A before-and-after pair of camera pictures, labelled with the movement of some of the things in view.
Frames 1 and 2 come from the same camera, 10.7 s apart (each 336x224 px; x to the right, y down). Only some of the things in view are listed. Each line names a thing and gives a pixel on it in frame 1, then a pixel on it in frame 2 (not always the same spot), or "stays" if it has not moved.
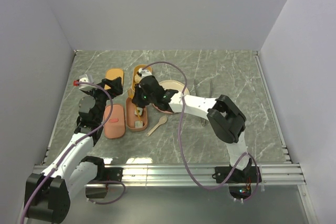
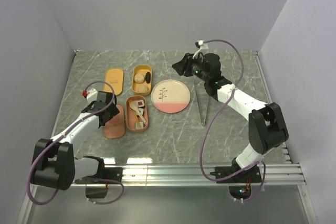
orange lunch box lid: [112, 73] stays
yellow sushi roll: [138, 124] stays
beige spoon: [162, 120] to [134, 106]
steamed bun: [137, 78] stays
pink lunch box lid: [114, 127] stays
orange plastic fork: [130, 93] to [129, 102]
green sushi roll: [139, 111] stays
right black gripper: [136, 99] to [180, 66]
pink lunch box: [135, 123] stays
